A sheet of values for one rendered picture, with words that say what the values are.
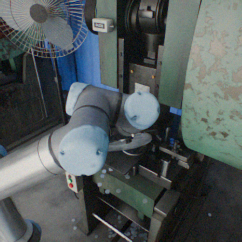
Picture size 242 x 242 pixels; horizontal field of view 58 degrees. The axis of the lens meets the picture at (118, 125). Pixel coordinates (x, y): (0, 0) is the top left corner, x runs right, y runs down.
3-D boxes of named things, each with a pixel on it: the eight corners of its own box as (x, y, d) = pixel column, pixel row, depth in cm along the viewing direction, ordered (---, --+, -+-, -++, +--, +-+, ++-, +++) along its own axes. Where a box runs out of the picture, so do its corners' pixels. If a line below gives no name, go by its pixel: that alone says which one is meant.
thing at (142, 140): (68, 148, 91) (68, 146, 91) (120, 153, 109) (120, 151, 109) (111, 128, 70) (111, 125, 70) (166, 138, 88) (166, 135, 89)
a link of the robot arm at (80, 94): (64, 96, 39) (122, 111, 40) (75, 74, 48) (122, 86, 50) (59, 131, 43) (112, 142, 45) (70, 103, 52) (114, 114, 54)
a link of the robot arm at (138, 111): (126, 83, 44) (166, 93, 45) (117, 100, 55) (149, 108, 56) (119, 120, 42) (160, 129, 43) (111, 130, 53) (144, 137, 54)
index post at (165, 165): (166, 177, 99) (168, 162, 94) (160, 174, 101) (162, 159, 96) (168, 173, 101) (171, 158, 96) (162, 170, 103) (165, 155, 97)
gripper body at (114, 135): (102, 121, 70) (107, 111, 58) (128, 118, 72) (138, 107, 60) (106, 145, 68) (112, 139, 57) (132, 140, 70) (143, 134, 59)
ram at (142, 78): (148, 134, 96) (155, 69, 79) (121, 122, 103) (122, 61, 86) (166, 118, 107) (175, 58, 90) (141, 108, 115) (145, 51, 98)
